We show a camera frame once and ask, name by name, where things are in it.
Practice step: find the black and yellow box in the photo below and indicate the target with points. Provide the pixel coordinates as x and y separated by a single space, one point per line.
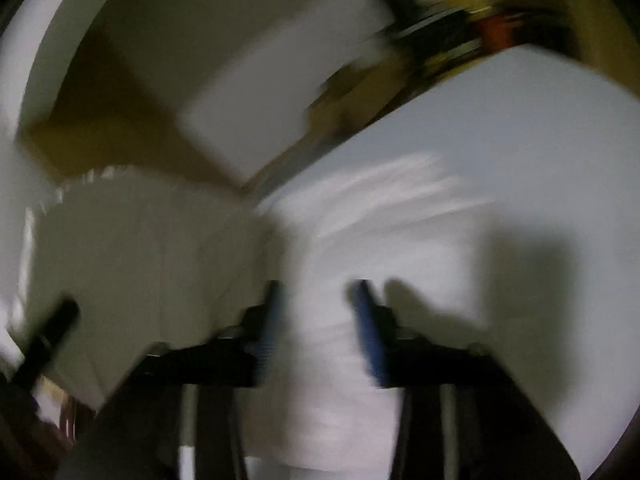
440 30

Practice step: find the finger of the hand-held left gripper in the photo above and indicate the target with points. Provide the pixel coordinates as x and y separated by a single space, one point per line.
52 330

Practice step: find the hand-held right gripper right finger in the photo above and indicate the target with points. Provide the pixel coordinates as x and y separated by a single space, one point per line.
371 340

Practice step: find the orange object in background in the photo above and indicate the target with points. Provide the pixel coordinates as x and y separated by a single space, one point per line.
496 30

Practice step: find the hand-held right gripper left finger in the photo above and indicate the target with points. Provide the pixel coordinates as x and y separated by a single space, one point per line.
267 330

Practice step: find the white hooded zip jacket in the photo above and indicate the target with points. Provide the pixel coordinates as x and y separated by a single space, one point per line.
150 260

